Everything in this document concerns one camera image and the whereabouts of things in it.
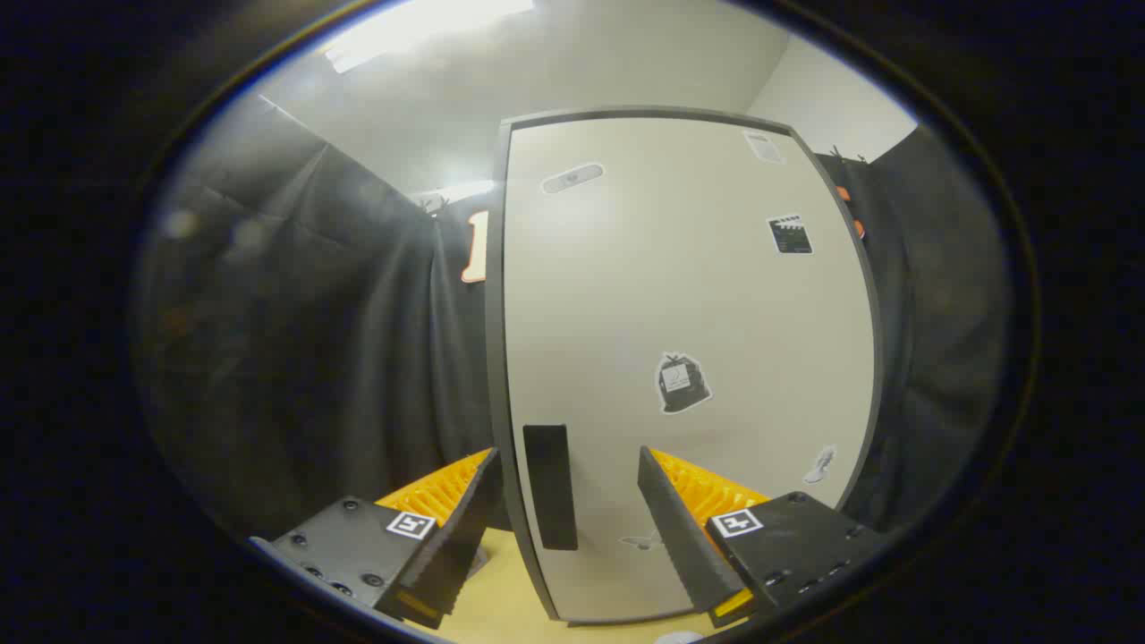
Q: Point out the dark grey shoe cabinet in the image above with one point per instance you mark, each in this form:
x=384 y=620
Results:
x=495 y=358

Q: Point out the white shoe cabinet door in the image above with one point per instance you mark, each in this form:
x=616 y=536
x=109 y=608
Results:
x=680 y=295

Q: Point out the black backdrop cloth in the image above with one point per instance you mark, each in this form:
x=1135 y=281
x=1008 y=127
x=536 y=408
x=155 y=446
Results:
x=313 y=358

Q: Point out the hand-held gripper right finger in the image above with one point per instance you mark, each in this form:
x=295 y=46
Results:
x=680 y=528

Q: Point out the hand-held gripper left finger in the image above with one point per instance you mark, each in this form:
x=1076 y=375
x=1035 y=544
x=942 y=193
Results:
x=461 y=528

